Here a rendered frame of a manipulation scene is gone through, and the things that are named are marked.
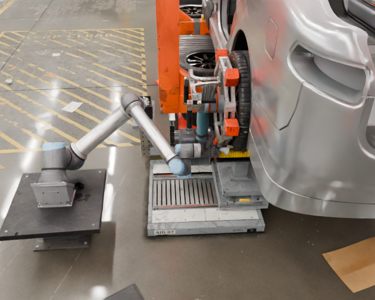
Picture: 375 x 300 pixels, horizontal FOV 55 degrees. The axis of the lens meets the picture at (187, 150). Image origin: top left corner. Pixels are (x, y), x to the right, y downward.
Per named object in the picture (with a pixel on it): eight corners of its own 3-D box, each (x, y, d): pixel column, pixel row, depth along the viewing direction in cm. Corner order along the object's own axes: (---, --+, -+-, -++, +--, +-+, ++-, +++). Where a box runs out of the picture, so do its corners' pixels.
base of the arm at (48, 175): (36, 183, 223) (36, 167, 224) (38, 185, 241) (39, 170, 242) (68, 182, 229) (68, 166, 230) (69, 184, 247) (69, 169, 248)
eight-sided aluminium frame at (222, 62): (231, 159, 234) (238, 81, 202) (221, 159, 234) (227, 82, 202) (219, 116, 278) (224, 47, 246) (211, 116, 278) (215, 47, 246)
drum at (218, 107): (228, 116, 239) (230, 97, 231) (196, 116, 238) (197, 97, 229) (225, 106, 250) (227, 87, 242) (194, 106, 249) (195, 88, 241)
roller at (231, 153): (257, 158, 251) (258, 152, 248) (215, 159, 249) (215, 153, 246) (255, 153, 256) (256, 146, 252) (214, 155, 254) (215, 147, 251)
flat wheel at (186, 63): (168, 74, 415) (167, 53, 401) (217, 64, 439) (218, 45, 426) (194, 98, 367) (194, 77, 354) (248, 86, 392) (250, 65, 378)
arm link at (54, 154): (36, 168, 231) (36, 141, 233) (52, 170, 247) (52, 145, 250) (56, 166, 227) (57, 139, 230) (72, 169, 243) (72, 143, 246)
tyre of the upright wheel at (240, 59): (259, 39, 254) (250, 124, 287) (225, 39, 252) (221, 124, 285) (287, 67, 197) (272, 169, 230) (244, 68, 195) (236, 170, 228)
